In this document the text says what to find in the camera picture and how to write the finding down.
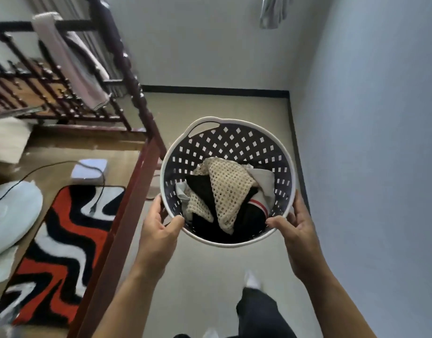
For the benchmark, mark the white flat box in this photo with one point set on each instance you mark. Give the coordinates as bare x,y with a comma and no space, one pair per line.
89,168

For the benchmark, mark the white bedding bundle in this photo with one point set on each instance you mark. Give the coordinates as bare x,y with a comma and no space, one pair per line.
11,218

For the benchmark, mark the cream crochet mesh garment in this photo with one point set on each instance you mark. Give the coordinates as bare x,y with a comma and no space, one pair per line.
227,188

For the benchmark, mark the white pillow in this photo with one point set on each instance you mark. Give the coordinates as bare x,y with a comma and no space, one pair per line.
8,142

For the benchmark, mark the person's white sock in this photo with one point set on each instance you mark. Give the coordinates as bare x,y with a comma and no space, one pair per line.
252,279

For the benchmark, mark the beige towel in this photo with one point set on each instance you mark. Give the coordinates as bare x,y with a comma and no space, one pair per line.
73,63

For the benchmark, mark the dark white-rimmed laundry basket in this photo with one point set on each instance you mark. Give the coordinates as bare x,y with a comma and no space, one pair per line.
228,181

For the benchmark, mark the grey hanging cloth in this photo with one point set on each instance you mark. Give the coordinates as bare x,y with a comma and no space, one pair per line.
275,10

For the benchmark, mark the person's right hand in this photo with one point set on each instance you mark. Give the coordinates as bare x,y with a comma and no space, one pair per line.
302,242

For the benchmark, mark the person's right forearm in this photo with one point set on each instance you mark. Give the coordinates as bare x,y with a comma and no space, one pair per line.
337,304

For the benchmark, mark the person's right thumb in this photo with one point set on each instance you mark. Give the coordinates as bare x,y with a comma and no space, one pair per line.
278,223

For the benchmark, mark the person's left forearm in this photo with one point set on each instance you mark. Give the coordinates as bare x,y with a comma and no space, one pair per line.
126,302

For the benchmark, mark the red black white wavy rug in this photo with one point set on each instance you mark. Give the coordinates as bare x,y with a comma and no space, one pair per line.
62,255

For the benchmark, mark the black garment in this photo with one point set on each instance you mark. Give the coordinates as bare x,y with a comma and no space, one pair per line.
247,218

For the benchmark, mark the dark wooden bunk bed frame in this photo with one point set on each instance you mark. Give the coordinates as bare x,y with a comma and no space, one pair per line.
106,112

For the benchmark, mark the white garment with red stripe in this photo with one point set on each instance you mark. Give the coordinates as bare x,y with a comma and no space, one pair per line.
263,188

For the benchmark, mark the person's dark trouser leg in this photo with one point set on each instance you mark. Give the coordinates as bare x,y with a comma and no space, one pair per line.
260,313

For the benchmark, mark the person's left hand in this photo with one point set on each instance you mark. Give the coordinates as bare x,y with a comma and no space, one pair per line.
156,235

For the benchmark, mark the person's left thumb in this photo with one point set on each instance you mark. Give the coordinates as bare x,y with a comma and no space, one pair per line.
175,225

